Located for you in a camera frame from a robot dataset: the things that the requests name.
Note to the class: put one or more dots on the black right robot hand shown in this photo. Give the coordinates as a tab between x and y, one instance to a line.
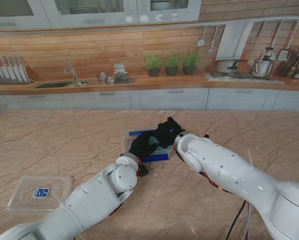
168	135

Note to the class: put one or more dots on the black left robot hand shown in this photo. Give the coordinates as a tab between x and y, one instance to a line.
143	146

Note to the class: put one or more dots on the clear crate with blue tape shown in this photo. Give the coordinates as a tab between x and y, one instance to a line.
154	158

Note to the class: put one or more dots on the clear lid with blue label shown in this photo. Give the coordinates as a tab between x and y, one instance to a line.
32	197

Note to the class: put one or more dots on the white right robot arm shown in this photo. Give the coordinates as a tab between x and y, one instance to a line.
239	175

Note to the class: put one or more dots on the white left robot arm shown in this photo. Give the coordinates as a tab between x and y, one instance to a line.
72	205

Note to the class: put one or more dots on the white lower kitchen cabinets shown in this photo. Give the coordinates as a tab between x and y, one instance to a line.
174	98

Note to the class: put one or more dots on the white kitchen cabinets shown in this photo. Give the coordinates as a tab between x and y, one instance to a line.
174	98
94	17

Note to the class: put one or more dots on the wooden kitchen countertop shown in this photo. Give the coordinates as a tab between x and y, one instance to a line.
164	82

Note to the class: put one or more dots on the green herb in black pot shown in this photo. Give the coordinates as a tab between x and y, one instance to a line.
172	65
153	65

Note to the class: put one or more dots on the stack of white dishes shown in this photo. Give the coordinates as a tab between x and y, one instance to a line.
120	75

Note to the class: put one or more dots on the white zip tie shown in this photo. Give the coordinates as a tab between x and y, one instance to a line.
250	158
57	198

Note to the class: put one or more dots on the hanging steel ladle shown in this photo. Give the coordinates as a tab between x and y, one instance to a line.
209	51

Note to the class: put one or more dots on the steel kitchen faucet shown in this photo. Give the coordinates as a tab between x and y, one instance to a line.
75	76

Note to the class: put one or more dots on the steel kitchen sink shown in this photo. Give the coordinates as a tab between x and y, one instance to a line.
53	85

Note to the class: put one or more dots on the white upper kitchen cabinets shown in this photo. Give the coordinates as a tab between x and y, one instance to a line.
94	17

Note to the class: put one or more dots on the hanging steel grater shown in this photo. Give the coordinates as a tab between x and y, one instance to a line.
282	55

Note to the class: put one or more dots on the wooden pepper mills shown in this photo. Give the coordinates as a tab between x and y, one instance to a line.
293	65

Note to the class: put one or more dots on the knife block with knives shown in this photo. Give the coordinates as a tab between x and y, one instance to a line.
9	72

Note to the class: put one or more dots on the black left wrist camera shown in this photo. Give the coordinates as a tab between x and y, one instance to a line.
143	171

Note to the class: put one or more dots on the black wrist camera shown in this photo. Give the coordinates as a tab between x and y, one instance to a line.
143	171
206	136

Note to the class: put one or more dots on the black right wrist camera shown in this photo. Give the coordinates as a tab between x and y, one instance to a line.
206	136

